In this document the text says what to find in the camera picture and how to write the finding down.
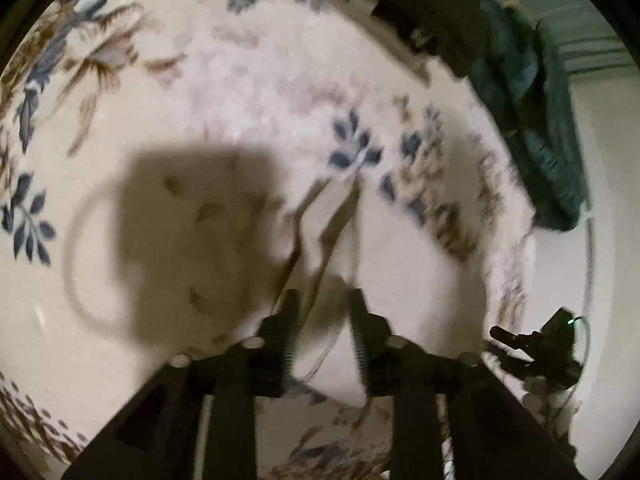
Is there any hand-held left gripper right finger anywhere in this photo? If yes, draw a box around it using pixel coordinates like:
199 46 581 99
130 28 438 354
347 288 587 480

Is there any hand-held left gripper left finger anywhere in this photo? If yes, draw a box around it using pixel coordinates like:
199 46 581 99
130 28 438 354
60 289 302 480

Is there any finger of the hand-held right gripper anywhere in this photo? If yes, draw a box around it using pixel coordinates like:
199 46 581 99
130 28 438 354
489 325 538 363

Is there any small white garment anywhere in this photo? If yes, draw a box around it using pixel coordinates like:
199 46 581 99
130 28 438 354
272 175 375 408

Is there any dark green cloth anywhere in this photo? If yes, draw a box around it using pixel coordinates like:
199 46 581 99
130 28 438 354
467 0 591 233

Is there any floral bed sheet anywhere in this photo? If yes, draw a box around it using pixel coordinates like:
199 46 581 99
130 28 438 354
0 0 538 480

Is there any dark object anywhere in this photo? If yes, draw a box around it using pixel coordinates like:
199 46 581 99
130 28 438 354
345 0 483 81

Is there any striped cloth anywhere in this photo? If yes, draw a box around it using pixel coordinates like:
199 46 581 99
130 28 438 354
445 0 638 78

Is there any thin grey cable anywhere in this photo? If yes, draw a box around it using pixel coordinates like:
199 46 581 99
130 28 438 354
575 217 597 366

